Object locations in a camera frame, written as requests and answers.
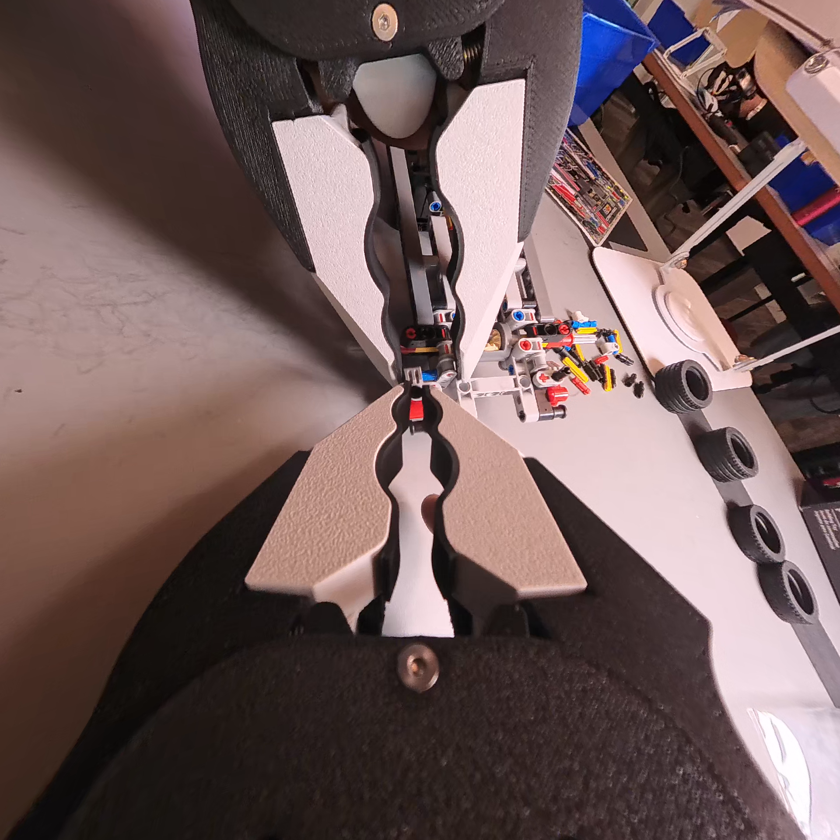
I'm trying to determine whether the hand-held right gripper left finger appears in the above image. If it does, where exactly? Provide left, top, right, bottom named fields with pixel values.
left=245, top=385, right=406, bottom=631

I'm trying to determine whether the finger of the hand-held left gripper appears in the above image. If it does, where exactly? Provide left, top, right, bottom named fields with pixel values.
left=271, top=108, right=404, bottom=387
left=433, top=79, right=527, bottom=389

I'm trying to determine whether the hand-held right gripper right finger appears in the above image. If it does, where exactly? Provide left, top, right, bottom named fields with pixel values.
left=425, top=387, right=588, bottom=631

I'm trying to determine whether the lego car chassis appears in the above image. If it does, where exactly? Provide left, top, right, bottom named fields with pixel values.
left=387, top=141, right=572, bottom=424

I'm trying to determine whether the pile of loose lego pieces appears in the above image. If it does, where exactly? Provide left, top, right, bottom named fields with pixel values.
left=548, top=310, right=647, bottom=401

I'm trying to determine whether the black rubber lego tire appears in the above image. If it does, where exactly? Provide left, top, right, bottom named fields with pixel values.
left=758, top=559, right=820, bottom=626
left=655, top=360, right=714, bottom=414
left=696, top=427, right=760, bottom=483
left=727, top=504, right=786, bottom=565

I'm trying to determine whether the lego set box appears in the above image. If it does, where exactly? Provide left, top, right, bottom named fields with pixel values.
left=799, top=479, right=840, bottom=595

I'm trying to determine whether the colourful sticker sheet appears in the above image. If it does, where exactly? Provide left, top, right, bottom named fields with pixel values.
left=546, top=128, right=632, bottom=247

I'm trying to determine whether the blue storage bin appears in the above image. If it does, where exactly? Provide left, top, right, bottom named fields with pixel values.
left=646, top=0, right=695, bottom=48
left=567, top=0, right=657, bottom=127

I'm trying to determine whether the wooden edged desk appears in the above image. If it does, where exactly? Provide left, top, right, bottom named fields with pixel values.
left=643, top=46, right=840, bottom=296

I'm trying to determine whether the clear empty plastic bag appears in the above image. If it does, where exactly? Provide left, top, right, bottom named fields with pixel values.
left=745, top=705, right=840, bottom=821

